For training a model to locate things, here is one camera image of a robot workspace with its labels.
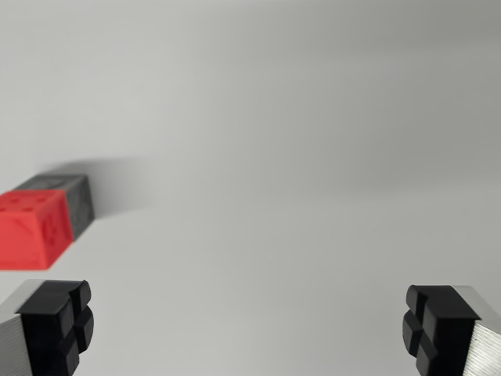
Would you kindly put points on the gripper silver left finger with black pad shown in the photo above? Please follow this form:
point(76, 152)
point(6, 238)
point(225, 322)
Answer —
point(39, 333)

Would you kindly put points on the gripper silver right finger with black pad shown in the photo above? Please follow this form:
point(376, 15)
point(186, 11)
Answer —
point(446, 333)

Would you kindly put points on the red studded plastic cube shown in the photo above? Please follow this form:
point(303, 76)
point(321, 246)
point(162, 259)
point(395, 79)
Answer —
point(31, 231)

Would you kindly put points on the grey embossed plastic cube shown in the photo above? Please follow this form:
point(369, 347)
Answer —
point(80, 203)

